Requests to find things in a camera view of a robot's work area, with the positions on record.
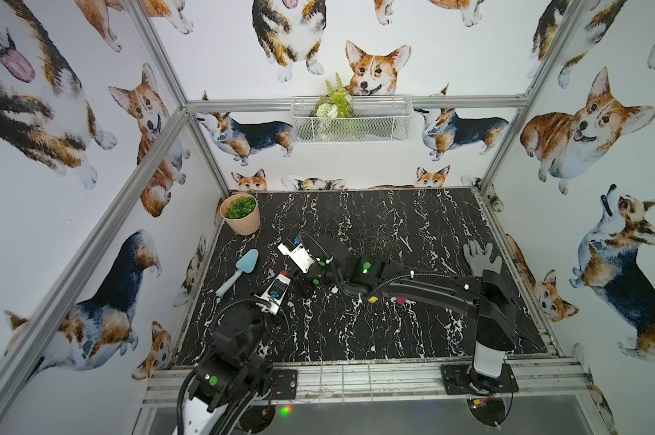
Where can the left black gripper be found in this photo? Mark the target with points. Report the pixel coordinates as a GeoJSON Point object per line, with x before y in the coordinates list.
{"type": "Point", "coordinates": [262, 304]}

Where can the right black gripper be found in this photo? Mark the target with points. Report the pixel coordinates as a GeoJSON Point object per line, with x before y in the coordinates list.
{"type": "Point", "coordinates": [303, 281]}

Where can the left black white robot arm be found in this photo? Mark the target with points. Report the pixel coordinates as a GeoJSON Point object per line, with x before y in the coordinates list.
{"type": "Point", "coordinates": [232, 374]}

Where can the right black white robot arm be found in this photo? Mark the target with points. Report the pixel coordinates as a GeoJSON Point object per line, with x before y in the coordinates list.
{"type": "Point", "coordinates": [482, 295]}

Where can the light blue garden trowel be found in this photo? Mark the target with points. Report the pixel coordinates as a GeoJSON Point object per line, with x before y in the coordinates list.
{"type": "Point", "coordinates": [245, 265]}

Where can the beige pot with green plant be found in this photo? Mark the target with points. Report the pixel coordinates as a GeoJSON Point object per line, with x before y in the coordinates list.
{"type": "Point", "coordinates": [241, 213]}

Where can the grey rubber glove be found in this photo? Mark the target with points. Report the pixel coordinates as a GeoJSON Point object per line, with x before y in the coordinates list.
{"type": "Point", "coordinates": [480, 258]}

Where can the green fern plant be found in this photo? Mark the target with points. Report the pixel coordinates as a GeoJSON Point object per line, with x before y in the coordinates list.
{"type": "Point", "coordinates": [335, 100]}

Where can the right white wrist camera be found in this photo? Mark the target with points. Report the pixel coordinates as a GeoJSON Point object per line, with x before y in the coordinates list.
{"type": "Point", "coordinates": [298, 253]}

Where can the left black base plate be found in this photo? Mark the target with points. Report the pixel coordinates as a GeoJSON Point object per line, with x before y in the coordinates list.
{"type": "Point", "coordinates": [284, 383]}

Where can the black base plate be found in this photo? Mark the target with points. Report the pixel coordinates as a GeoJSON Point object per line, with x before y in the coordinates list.
{"type": "Point", "coordinates": [284, 383]}
{"type": "Point", "coordinates": [461, 379]}

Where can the white wire wall basket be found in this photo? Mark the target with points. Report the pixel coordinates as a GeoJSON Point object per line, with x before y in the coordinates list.
{"type": "Point", "coordinates": [356, 119]}

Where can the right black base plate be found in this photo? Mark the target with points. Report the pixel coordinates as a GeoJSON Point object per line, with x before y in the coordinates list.
{"type": "Point", "coordinates": [461, 379]}

